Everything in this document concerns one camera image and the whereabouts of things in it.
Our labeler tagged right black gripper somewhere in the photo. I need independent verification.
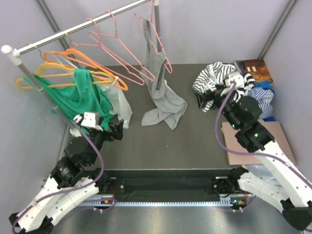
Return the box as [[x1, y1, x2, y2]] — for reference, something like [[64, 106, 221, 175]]
[[195, 84, 241, 130]]

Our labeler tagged grey tank top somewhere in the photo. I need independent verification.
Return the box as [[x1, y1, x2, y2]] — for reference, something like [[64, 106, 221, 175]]
[[141, 19, 188, 130]]

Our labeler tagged pink wire hanger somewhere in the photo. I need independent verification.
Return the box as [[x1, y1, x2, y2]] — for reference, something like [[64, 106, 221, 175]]
[[73, 16, 145, 85], [135, 0, 173, 74], [89, 10, 156, 85]]

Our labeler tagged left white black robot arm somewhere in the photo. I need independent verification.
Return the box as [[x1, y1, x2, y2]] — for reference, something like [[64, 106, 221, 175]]
[[9, 112, 124, 234]]

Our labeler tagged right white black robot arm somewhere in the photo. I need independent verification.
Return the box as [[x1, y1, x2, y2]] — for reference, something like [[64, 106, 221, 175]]
[[195, 89, 312, 232]]

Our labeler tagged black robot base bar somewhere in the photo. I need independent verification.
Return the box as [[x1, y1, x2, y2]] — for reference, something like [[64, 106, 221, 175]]
[[104, 169, 239, 203]]

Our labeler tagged white garment on hanger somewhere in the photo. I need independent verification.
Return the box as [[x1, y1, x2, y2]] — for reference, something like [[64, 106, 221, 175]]
[[48, 52, 134, 129]]

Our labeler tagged green tank top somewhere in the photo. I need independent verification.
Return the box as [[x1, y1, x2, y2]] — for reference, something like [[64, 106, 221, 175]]
[[35, 69, 113, 130]]

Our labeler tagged orange plastic hanger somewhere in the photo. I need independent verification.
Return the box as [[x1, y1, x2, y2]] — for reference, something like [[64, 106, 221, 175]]
[[43, 46, 117, 81]]

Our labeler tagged yellow plastic hanger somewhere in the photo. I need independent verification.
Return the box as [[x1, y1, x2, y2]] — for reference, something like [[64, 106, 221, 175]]
[[16, 43, 115, 90]]

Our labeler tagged black white striped shirt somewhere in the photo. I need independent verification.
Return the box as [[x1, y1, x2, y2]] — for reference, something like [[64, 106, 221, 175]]
[[192, 62, 236, 112]]

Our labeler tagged bold black white striped garment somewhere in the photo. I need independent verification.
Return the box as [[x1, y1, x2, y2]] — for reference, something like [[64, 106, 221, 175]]
[[234, 73, 255, 102]]

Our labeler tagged blue white striped shirt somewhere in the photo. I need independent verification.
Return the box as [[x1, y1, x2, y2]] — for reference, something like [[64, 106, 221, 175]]
[[248, 88, 274, 119]]

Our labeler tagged book with dark cover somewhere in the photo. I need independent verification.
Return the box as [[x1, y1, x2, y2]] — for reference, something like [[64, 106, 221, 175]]
[[234, 59, 273, 83]]

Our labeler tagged blue garment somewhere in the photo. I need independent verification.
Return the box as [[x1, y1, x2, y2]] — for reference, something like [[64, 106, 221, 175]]
[[254, 80, 275, 94]]

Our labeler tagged pink cardboard sheet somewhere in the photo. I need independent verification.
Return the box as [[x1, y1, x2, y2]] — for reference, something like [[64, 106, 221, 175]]
[[221, 121, 296, 165]]

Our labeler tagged silver clothes rack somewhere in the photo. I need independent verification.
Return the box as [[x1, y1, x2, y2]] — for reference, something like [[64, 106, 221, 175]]
[[0, 0, 171, 137]]

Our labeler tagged grey slotted cable duct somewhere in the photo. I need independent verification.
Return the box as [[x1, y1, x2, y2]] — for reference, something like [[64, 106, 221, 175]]
[[78, 197, 242, 207]]

